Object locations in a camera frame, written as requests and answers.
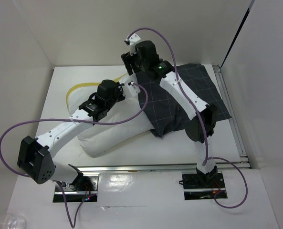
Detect white pillow with yellow edge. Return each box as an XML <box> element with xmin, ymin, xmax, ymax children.
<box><xmin>66</xmin><ymin>83</ymin><xmax>153</xmax><ymax>157</ymax></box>

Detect dark grey checked pillowcase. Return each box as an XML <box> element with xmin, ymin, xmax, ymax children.
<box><xmin>136</xmin><ymin>63</ymin><xmax>231</xmax><ymax>137</ymax></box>

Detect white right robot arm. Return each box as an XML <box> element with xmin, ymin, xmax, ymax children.
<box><xmin>121</xmin><ymin>37</ymin><xmax>217</xmax><ymax>187</ymax></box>

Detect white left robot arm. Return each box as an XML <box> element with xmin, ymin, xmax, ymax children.
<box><xmin>17</xmin><ymin>80</ymin><xmax>131</xmax><ymax>190</ymax></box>

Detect clear plastic object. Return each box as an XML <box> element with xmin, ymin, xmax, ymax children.
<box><xmin>0</xmin><ymin>213</ymin><xmax>26</xmax><ymax>229</ymax></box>

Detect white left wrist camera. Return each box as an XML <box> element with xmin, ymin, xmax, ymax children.
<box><xmin>126</xmin><ymin>81</ymin><xmax>140</xmax><ymax>98</ymax></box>

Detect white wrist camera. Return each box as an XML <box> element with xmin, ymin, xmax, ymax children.
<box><xmin>125</xmin><ymin>33</ymin><xmax>142</xmax><ymax>56</ymax></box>
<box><xmin>126</xmin><ymin>81</ymin><xmax>140</xmax><ymax>98</ymax></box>

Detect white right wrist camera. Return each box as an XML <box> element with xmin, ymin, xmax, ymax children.
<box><xmin>125</xmin><ymin>33</ymin><xmax>142</xmax><ymax>56</ymax></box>

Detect aluminium front rail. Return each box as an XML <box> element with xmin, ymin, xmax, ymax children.
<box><xmin>77</xmin><ymin>161</ymin><xmax>251</xmax><ymax>173</ymax></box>

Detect aluminium rail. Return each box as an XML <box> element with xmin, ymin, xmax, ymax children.
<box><xmin>212</xmin><ymin>65</ymin><xmax>251</xmax><ymax>168</ymax></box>
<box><xmin>77</xmin><ymin>161</ymin><xmax>251</xmax><ymax>173</ymax></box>

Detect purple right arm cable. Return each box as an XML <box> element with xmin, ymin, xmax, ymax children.
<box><xmin>125</xmin><ymin>27</ymin><xmax>249</xmax><ymax>209</ymax></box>

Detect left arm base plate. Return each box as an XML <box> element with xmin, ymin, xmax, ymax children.
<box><xmin>52</xmin><ymin>173</ymin><xmax>99</xmax><ymax>203</ymax></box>

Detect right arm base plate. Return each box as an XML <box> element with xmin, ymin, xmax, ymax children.
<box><xmin>178</xmin><ymin>173</ymin><xmax>228</xmax><ymax>200</ymax></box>

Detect aluminium right side rail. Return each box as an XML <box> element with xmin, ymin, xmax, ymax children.
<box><xmin>212</xmin><ymin>65</ymin><xmax>251</xmax><ymax>168</ymax></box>

